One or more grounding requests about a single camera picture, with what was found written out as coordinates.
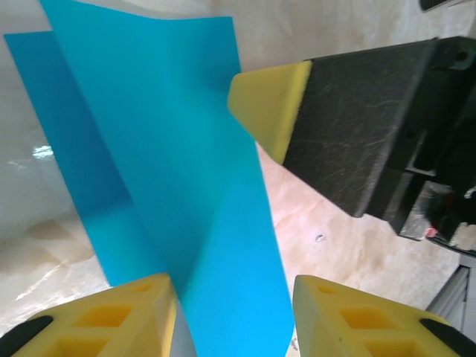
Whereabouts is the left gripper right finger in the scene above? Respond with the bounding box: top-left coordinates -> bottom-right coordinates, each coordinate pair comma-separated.
292,274 -> 476,357

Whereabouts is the right side aluminium rail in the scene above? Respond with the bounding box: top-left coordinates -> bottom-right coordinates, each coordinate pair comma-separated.
425,256 -> 476,334

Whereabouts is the blue square paper sheet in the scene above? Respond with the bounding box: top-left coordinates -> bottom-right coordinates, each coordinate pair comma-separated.
2,0 -> 298,357

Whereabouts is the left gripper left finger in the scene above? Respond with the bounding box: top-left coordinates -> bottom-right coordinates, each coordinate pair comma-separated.
0,272 -> 179,357

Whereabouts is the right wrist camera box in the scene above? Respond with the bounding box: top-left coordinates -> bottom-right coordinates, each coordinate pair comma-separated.
418,0 -> 476,13

